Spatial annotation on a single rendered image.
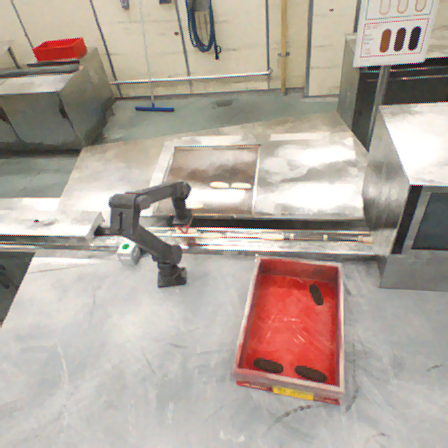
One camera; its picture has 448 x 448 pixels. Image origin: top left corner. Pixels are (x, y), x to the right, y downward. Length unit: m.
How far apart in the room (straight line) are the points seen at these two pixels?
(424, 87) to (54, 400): 2.93
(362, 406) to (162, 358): 0.65
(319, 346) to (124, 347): 0.68
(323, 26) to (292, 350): 3.92
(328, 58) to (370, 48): 2.72
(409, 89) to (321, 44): 1.84
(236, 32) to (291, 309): 4.11
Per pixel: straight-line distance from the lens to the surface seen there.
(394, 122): 1.44
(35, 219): 1.92
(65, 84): 4.12
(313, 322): 1.32
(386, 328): 1.36
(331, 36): 4.67
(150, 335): 1.36
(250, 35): 4.96
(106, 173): 2.29
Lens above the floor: 1.94
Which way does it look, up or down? 41 degrees down
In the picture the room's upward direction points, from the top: 9 degrees counter-clockwise
